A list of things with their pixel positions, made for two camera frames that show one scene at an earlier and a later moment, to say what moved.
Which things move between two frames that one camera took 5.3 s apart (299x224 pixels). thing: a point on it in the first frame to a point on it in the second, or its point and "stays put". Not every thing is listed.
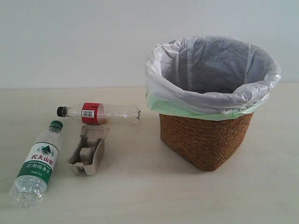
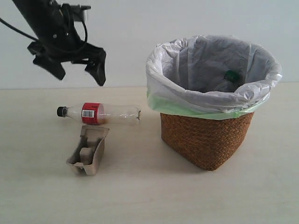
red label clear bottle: [99, 113] stays put
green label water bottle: [28, 189] to [231, 81]
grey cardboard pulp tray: [90, 152] stays put
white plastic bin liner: [208, 77] stays put
